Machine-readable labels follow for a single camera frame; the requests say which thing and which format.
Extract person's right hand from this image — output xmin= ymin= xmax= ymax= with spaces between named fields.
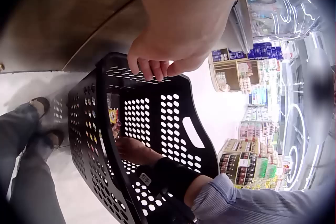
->
xmin=115 ymin=137 xmax=165 ymax=167

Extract person's left hand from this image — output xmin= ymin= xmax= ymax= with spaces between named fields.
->
xmin=128 ymin=0 xmax=253 ymax=82

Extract person's right fingers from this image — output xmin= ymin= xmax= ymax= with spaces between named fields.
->
xmin=115 ymin=137 xmax=141 ymax=158

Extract person's left fingers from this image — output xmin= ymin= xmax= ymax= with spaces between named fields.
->
xmin=135 ymin=58 xmax=184 ymax=82

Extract black perforated shopping basket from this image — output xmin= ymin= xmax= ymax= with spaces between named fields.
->
xmin=67 ymin=52 xmax=220 ymax=224

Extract colourful snack packet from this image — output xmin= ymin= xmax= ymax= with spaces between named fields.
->
xmin=107 ymin=94 xmax=123 ymax=140

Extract black wrist band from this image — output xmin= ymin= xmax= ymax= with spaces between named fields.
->
xmin=135 ymin=157 xmax=206 ymax=201

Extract person's legs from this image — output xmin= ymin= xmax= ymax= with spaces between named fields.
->
xmin=0 ymin=97 xmax=66 ymax=224

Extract full shop shelf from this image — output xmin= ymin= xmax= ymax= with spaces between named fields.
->
xmin=209 ymin=41 xmax=289 ymax=191

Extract glass door cooler cabinet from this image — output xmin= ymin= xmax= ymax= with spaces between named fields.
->
xmin=225 ymin=0 xmax=327 ymax=54

